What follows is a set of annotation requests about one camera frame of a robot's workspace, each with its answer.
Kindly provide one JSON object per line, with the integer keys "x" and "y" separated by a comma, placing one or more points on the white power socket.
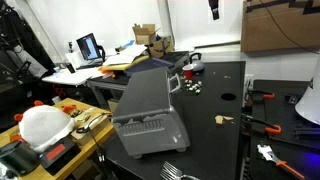
{"x": 248, "y": 81}

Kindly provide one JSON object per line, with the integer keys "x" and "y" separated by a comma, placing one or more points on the black metal rail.
{"x": 306, "y": 133}

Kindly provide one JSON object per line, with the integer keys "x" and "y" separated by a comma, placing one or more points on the small orange object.
{"x": 106, "y": 71}

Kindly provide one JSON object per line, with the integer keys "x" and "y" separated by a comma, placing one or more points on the black hanging jacket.
{"x": 20, "y": 40}

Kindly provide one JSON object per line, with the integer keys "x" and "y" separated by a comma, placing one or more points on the small black bracket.
{"x": 293, "y": 99}

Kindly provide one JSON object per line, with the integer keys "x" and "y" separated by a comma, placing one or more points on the white paper stack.
{"x": 126, "y": 55}

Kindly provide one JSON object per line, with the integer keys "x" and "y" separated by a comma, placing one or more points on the large cardboard box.
{"x": 280, "y": 30}

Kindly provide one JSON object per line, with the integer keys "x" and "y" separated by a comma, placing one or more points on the black phone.
{"x": 70, "y": 68}

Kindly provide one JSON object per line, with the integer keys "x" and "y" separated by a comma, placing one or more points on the white box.
{"x": 73, "y": 58}

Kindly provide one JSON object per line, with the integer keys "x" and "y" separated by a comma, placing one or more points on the white desk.
{"x": 71, "y": 77}

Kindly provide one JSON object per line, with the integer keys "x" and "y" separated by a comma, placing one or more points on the silver fork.
{"x": 171, "y": 171}

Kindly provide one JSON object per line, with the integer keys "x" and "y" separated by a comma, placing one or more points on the yellow foam pad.
{"x": 123, "y": 66}

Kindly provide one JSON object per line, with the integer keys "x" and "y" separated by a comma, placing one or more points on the red plastic cup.
{"x": 188, "y": 71}

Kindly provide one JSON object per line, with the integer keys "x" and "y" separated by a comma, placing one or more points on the gray toaster oven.
{"x": 150, "y": 100}

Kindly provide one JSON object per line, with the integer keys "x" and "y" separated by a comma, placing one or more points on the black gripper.
{"x": 214, "y": 4}

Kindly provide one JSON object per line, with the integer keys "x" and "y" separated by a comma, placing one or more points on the open cardboard box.
{"x": 145, "y": 33}

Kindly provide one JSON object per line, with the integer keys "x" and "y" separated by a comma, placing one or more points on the aluminium frame table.
{"x": 105, "y": 84}

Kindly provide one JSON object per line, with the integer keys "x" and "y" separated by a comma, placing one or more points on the black scale red display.
{"x": 56, "y": 151}

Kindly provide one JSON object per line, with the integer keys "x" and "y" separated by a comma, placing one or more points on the black round container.
{"x": 16, "y": 158}

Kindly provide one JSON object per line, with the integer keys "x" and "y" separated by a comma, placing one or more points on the yellow wooden table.
{"x": 61, "y": 104}

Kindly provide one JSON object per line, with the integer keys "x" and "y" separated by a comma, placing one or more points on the open black laptop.
{"x": 87, "y": 46}

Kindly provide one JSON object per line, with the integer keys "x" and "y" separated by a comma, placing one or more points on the blue plastic bin lid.
{"x": 150, "y": 66}

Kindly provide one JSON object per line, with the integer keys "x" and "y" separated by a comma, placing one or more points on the small printed cardboard box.
{"x": 160, "y": 46}

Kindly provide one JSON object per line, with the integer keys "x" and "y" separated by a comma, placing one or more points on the flat tan box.
{"x": 95, "y": 133}

